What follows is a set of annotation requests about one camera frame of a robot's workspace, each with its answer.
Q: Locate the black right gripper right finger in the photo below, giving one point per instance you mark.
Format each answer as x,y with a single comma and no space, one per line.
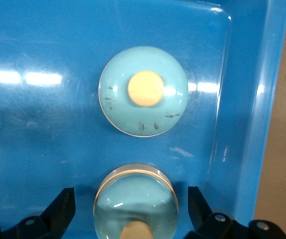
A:
200,211

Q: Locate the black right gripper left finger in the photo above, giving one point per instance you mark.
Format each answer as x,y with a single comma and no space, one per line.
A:
58,211

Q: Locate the light blue call bell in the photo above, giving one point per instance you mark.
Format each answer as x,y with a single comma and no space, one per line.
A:
142,92
135,199

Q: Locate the blue plastic tray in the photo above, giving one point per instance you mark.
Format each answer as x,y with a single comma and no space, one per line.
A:
45,124

